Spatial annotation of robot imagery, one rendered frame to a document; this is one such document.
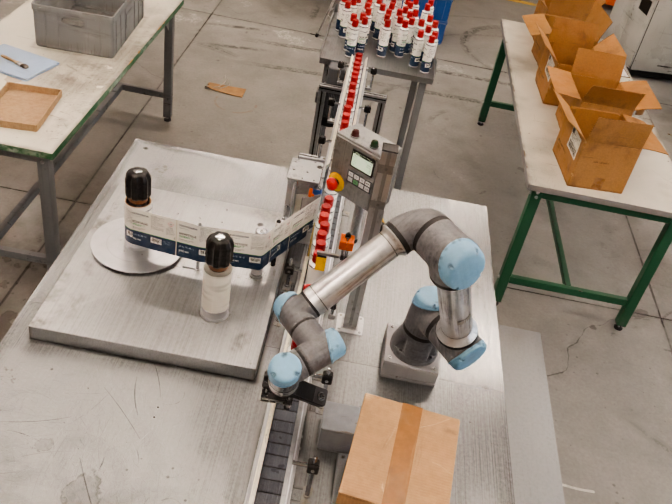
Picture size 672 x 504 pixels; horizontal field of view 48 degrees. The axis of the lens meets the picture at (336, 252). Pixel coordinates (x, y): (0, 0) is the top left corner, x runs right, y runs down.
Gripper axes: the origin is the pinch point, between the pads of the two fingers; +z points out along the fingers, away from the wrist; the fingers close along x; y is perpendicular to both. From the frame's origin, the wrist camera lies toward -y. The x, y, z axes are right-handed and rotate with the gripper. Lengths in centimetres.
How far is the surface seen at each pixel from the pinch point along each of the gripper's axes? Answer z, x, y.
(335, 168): -12, -66, 0
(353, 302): 21.9, -38.4, -13.6
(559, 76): 110, -212, -103
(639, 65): 335, -421, -246
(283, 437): 0.4, 10.2, -0.3
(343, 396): 16.1, -7.0, -15.1
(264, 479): -6.6, 22.2, 2.3
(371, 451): -29.5, 14.1, -20.9
